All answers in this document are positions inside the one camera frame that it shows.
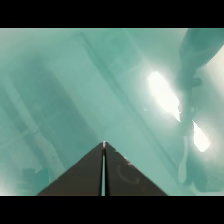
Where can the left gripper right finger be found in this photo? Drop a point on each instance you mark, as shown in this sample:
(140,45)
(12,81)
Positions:
(130,176)

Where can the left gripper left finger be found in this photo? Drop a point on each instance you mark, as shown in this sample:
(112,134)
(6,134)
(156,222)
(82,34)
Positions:
(80,180)

